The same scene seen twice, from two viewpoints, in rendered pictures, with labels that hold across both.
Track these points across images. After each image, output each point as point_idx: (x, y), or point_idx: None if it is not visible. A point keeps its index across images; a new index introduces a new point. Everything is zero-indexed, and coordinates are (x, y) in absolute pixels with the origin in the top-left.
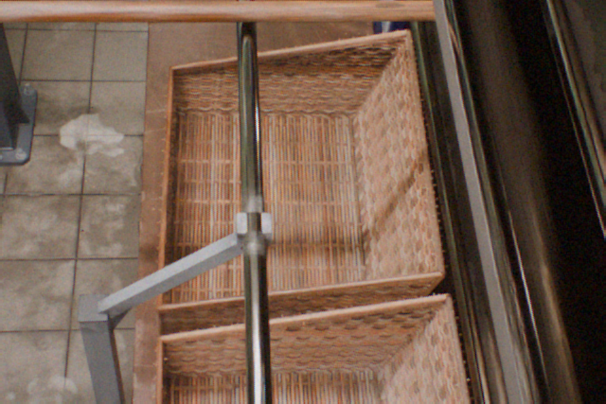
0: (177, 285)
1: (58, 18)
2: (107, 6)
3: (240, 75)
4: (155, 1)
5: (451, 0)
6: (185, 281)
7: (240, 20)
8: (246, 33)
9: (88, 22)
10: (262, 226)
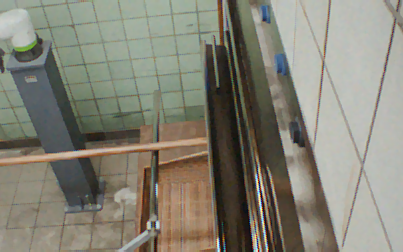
0: (132, 250)
1: (87, 156)
2: (103, 150)
3: (151, 170)
4: (120, 146)
5: (209, 139)
6: (134, 248)
7: (151, 150)
8: (154, 154)
9: (97, 156)
10: (156, 226)
